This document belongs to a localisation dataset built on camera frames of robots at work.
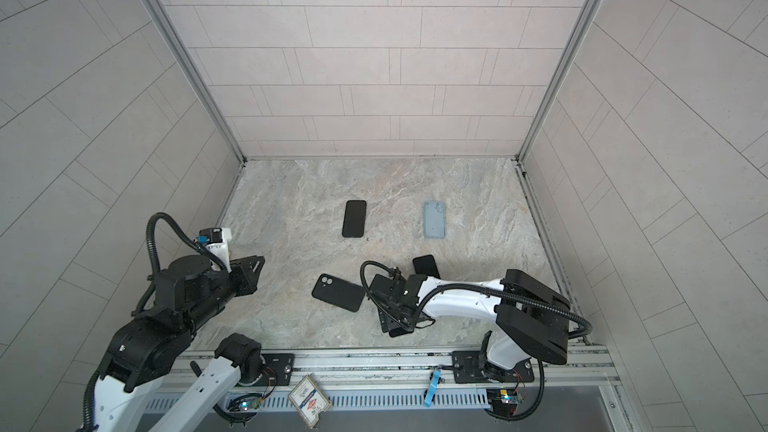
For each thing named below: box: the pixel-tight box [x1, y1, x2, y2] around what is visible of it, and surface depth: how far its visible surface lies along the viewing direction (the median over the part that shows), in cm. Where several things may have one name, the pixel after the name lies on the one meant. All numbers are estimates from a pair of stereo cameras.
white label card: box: [288, 374, 332, 429], surface depth 67 cm
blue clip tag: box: [423, 369, 441, 408], surface depth 68 cm
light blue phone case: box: [424, 201, 446, 239], surface depth 102 cm
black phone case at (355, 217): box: [342, 200, 367, 238], surface depth 101 cm
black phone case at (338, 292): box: [311, 273, 366, 313], surface depth 85 cm
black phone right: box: [412, 254, 441, 279], surface depth 91 cm
